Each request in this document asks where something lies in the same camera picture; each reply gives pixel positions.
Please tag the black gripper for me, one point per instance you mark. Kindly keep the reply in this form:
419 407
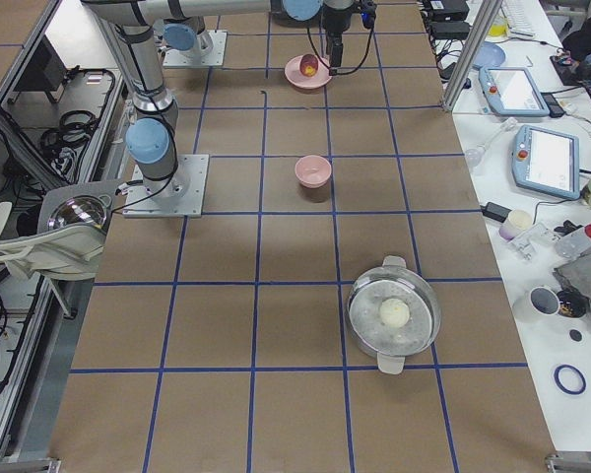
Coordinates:
334 21

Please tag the red apple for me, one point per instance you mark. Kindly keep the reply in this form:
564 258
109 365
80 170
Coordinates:
308 65

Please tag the pink bowl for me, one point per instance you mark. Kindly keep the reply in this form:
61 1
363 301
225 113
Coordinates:
313 171

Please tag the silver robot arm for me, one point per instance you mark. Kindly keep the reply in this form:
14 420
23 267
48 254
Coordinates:
145 13
150 138

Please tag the pink plate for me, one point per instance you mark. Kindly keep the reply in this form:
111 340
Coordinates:
293 75

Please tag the blue plate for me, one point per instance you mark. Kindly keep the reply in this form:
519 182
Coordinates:
489 55

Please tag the steel bowl on chair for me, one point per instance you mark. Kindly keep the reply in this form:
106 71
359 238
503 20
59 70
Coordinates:
84 209

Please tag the far teach pendant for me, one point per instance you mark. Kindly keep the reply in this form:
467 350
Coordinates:
512 91

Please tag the teach pendant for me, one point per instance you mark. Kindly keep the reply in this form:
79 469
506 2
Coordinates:
546 161
512 91

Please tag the light bulb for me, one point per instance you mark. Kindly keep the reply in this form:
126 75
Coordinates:
474 156

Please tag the black power adapter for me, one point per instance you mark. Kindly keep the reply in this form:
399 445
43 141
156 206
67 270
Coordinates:
495 212

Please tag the near teach pendant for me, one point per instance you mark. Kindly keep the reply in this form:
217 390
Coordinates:
546 161

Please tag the lilac cup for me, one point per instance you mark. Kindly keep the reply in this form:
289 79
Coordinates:
516 222

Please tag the white mug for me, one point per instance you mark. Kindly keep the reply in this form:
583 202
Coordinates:
535 305

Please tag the white office chair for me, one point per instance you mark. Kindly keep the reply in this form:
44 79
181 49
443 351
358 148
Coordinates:
71 253

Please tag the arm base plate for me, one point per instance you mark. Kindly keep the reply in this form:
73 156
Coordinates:
183 196
186 49

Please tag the aluminium frame post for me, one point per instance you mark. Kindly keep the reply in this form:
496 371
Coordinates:
478 32

